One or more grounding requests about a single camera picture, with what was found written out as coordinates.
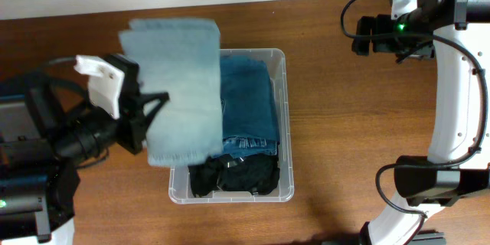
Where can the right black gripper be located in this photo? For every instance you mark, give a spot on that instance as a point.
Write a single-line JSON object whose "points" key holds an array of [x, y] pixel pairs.
{"points": [[375, 24]]}

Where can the clear plastic storage container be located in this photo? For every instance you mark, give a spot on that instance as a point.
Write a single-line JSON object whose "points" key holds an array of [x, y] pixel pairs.
{"points": [[179, 187]]}

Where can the dark blue jeans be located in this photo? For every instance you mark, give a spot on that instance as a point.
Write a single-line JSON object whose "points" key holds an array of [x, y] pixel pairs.
{"points": [[250, 124]]}

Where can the black taped clothing bundle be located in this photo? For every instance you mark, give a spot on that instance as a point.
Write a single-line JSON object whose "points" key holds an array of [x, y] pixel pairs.
{"points": [[207, 177]]}

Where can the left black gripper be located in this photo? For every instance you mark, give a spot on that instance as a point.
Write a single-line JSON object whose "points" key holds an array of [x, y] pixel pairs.
{"points": [[133, 115]]}

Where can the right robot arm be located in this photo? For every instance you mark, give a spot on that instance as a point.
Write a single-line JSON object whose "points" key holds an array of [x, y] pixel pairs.
{"points": [[454, 33]]}

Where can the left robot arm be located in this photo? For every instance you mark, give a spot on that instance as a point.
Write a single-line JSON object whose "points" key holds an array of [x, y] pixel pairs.
{"points": [[51, 128]]}

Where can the light grey jeans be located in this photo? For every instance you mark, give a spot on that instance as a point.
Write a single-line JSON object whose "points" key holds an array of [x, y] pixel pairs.
{"points": [[179, 56]]}

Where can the dark green taped clothing bundle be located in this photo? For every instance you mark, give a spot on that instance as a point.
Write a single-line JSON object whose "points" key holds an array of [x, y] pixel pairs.
{"points": [[257, 174]]}

